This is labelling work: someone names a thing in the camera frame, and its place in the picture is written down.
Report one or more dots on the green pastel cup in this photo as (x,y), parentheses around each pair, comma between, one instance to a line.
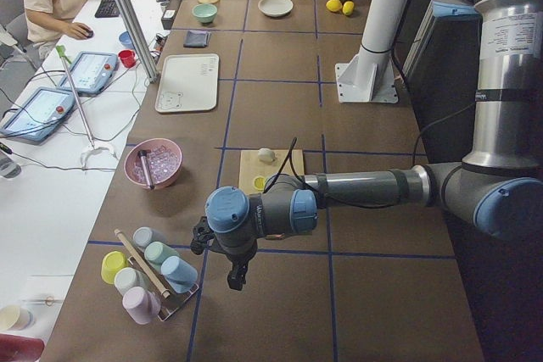
(156,253)

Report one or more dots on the grey pastel cup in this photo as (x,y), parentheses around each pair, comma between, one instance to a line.
(128,277)
(145,235)

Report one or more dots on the yellow lemon near lime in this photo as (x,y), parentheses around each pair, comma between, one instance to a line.
(334,6)

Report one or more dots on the grey pastel cup upper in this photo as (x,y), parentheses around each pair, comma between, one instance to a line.
(145,235)

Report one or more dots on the metal rod on stand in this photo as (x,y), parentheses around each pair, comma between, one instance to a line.
(94,146)

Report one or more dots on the aluminium frame post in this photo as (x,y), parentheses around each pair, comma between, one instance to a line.
(135,31)

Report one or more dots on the red cup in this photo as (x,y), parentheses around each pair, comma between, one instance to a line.
(127,58)

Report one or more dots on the teach pendant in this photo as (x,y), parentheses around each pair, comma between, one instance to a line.
(91,71)
(40,116)

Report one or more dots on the metal scoop with black handle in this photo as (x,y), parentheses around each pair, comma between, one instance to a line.
(142,154)

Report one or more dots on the pink bowl with ice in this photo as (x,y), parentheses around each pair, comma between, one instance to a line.
(164,159)

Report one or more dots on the yellow pastel cup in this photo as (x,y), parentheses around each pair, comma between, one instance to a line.
(112,263)

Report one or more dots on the grey folded cloth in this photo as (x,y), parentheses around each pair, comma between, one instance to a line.
(197,39)

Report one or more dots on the white bear tray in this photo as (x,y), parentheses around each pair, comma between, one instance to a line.
(188,83)

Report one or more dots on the yellow lemon front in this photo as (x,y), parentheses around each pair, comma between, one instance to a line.
(348,8)

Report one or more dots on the black keyboard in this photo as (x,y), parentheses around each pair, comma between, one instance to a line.
(107,9)

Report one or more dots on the grey pastel cup lower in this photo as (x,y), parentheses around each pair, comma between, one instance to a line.
(128,277)

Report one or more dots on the blue pastel cup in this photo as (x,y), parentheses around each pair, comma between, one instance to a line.
(179,274)

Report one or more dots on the pink pastel cup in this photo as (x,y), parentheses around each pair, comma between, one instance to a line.
(141,304)

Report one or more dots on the cream cup on desk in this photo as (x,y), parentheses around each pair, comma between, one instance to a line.
(14,318)

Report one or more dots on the beige round plate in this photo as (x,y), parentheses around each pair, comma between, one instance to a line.
(275,8)

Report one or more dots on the teach pendant far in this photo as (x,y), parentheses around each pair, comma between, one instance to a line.
(91,71)

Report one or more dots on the mint green bowl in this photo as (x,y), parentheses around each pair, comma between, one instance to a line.
(205,13)

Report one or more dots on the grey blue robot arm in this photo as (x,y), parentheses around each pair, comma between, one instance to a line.
(493,188)

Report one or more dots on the white wire cup rack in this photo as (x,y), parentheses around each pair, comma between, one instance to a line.
(168,306)

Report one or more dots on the wooden rack rod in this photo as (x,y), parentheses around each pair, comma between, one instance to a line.
(139,259)

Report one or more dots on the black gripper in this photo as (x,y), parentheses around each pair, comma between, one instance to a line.
(238,259)

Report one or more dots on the white steamed bun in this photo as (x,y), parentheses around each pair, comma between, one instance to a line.
(266,155)

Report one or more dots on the teach pendant near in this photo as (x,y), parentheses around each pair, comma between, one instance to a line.
(40,116)

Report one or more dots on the white pedestal base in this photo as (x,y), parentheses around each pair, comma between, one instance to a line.
(369,76)

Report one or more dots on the yellow lemon slice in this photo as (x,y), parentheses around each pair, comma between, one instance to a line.
(259,183)

